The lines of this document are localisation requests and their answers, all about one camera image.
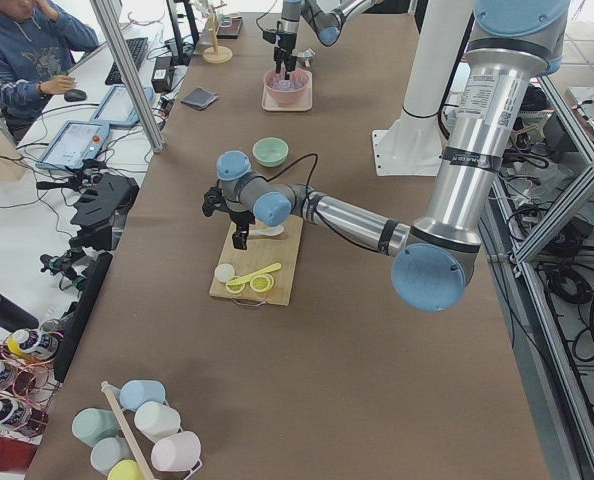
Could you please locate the black water bottle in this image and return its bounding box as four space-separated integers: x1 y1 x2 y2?
0 293 39 332

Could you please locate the person in blue hoodie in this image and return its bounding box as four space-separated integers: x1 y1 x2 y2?
0 1 98 120

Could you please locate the near teach pendant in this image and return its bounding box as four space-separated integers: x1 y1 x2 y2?
35 120 110 171

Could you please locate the beige tray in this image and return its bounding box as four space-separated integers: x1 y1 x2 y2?
261 81 313 112

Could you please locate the light blue cup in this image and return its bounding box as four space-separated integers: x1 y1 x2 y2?
119 379 166 412

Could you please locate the mint green cup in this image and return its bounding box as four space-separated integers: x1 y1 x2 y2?
71 408 120 447

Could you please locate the black computer mouse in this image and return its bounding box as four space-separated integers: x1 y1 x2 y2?
63 89 87 102

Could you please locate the black keyboard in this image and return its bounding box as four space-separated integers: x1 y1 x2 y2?
104 37 150 86

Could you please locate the wooden mug tree stand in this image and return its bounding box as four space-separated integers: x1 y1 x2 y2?
198 0 233 64

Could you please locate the green bowl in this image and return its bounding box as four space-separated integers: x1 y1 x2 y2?
252 137 289 168

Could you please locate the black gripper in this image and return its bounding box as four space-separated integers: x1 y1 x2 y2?
273 32 297 80
229 210 255 250

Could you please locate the white toy bun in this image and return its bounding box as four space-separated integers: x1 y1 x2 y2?
213 263 236 283

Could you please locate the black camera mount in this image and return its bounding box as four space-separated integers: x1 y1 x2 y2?
36 169 139 251

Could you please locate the copper wire basket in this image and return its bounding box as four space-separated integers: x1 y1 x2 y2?
0 340 61 441

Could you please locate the yellow cup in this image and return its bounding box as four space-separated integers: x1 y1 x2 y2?
107 459 145 480

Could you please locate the white plastic spoon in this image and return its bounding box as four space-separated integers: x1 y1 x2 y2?
249 225 284 237

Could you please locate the wooden rack handle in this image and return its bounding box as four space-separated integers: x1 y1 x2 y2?
100 381 155 480

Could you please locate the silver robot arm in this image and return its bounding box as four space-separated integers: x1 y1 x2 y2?
202 1 569 312
262 0 380 80

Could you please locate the dark wooden tray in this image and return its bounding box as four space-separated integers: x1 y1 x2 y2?
217 16 243 39

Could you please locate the far teach pendant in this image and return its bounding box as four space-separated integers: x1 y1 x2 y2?
90 84 139 129

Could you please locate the pink bowl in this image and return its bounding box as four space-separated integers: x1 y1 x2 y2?
263 68 312 92

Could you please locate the yellow paint bottle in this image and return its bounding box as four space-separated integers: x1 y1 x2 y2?
10 329 60 361

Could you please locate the wooden cutting board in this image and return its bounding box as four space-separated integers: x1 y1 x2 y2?
209 216 303 306

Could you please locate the aluminium frame post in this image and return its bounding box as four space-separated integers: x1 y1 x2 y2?
90 0 164 154

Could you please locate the white wire cup rack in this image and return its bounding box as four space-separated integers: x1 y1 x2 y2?
100 380 203 479

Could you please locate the lemon slice under knife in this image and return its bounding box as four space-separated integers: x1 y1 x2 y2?
225 284 245 294

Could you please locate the pink cup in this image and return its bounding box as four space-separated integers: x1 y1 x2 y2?
151 431 202 472

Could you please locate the black monitor bar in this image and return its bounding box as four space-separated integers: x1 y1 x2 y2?
53 253 113 383

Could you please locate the pale grey cup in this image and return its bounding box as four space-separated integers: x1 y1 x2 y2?
90 437 132 475

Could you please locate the white cup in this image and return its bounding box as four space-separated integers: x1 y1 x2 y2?
134 401 181 443

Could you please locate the teach pendant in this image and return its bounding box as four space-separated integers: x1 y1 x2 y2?
35 120 110 171
90 84 139 129

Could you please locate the small metal scoop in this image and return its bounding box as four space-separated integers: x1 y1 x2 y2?
297 48 316 69

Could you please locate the dark folded cloth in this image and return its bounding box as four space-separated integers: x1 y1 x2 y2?
181 87 219 111

